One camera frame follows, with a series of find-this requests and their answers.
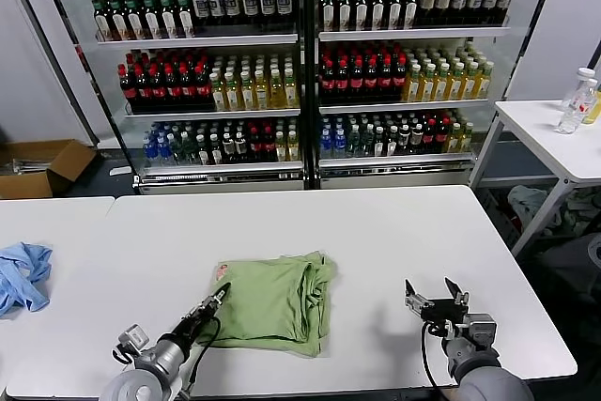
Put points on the dark drink bottle white cap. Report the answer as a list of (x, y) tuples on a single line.
[(377, 143), (203, 150), (415, 142), (241, 150), (390, 143), (228, 150), (216, 150), (403, 143)]

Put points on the metal rods bundle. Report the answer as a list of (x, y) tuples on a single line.
[(28, 165)]

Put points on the clear bottle red label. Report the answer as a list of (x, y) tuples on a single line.
[(570, 114)]

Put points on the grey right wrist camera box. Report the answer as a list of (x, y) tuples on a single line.
[(483, 330)]

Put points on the dark bottle beige label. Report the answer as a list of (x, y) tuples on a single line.
[(442, 1), (426, 2)]

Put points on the grey white cloth heap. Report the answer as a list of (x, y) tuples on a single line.
[(530, 208)]

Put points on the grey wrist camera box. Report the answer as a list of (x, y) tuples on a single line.
[(483, 330), (134, 339)]

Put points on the blue label water bottle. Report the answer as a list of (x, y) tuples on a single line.
[(164, 151), (151, 151), (339, 143), (327, 143)]

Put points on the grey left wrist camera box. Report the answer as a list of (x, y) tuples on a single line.
[(134, 339)]

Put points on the red cap cola bottle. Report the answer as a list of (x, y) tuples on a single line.
[(399, 81), (157, 90), (328, 84), (187, 89), (428, 140), (255, 148), (371, 83), (385, 82), (441, 139), (342, 84), (202, 89), (356, 83), (172, 90), (127, 91), (267, 148), (142, 91)]

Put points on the grey green cloth heap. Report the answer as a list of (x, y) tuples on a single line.
[(582, 213)]

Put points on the white drinks display cabinet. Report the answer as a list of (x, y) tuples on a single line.
[(211, 41), (413, 35)]

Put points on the yellow drink bottle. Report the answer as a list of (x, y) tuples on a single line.
[(594, 107)]

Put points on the white side table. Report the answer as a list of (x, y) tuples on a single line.
[(540, 138)]

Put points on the yellow juice bottle green label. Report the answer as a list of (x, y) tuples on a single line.
[(454, 83), (426, 84), (217, 93), (246, 92), (290, 90), (412, 84), (232, 93), (440, 83), (468, 82), (482, 81), (261, 92), (275, 91)]

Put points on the open cardboard box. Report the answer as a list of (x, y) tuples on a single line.
[(61, 161)]

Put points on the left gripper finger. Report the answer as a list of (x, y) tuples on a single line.
[(224, 292), (213, 305)]

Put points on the dark mesh storage basket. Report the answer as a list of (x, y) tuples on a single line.
[(500, 218)]

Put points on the white paper scrap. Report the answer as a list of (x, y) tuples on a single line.
[(119, 171)]

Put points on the pale yellow juice bottle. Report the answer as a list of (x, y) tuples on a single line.
[(280, 148), (292, 148), (466, 139), (453, 140)]

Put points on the green tinted water bottle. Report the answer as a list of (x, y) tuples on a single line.
[(352, 143), (365, 143), (190, 151), (177, 151)]

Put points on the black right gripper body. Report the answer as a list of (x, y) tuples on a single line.
[(446, 313)]

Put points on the clear bottle white cap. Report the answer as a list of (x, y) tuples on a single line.
[(583, 76)]

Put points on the green cap dark tea bottle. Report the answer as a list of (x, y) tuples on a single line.
[(167, 18), (393, 7), (133, 20), (360, 8), (344, 9), (184, 17), (329, 9), (100, 20), (377, 8), (150, 19), (116, 20), (410, 6)]

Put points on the dark grey bulky object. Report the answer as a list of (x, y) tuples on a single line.
[(563, 279)]

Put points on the light blue crumpled cloth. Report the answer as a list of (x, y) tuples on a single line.
[(23, 279)]

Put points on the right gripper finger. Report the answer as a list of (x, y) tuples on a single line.
[(415, 303), (457, 297)]

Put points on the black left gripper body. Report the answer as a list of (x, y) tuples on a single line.
[(197, 321)]

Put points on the light green t-shirt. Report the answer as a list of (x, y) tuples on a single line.
[(267, 307)]

